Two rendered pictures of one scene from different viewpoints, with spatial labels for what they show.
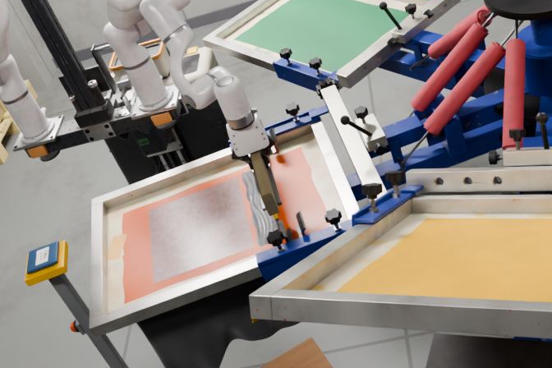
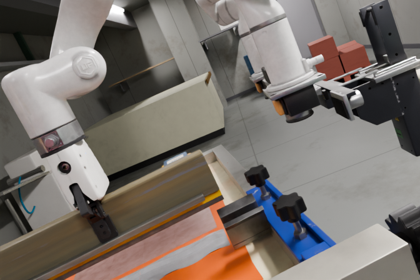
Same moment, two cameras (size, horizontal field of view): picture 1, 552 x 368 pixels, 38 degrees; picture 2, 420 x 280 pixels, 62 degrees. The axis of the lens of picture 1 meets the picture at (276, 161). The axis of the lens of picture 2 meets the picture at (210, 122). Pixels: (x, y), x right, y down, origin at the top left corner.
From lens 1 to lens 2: 2.39 m
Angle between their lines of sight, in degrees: 78
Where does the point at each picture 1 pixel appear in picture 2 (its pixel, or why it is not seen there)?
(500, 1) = not seen: outside the picture
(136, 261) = not seen: hidden behind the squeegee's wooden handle
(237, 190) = (186, 239)
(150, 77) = (264, 50)
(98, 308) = not seen: hidden behind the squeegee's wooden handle
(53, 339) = (346, 232)
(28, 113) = (249, 51)
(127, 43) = not seen: outside the picture
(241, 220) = (124, 269)
